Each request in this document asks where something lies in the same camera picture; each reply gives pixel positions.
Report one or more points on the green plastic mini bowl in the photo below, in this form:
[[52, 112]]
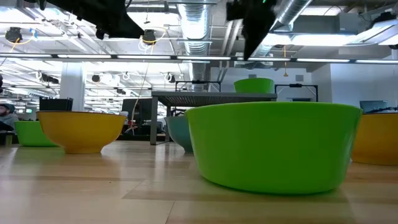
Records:
[[28, 133], [254, 85], [273, 149]]

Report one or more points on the seated person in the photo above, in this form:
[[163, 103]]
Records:
[[7, 116]]

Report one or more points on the black metal stand frame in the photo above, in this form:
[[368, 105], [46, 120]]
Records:
[[198, 82], [296, 85]]

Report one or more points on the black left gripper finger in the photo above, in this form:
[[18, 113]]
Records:
[[119, 31], [126, 15]]

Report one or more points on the long ceiling light strip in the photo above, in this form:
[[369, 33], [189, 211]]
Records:
[[84, 56]]

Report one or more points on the white building column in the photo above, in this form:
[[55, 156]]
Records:
[[72, 84]]

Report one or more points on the yellow patterned mini bowl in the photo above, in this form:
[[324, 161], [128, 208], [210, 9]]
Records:
[[377, 140], [81, 130]]

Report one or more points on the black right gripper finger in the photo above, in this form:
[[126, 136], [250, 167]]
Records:
[[262, 28], [247, 31]]

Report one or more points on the teal bowl blue pattern inside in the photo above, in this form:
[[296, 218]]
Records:
[[178, 132]]

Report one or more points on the silver ventilation duct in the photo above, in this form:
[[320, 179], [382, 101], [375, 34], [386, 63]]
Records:
[[195, 31], [292, 9]]

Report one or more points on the black computer monitor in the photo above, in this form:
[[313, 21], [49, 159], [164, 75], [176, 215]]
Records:
[[136, 109]]

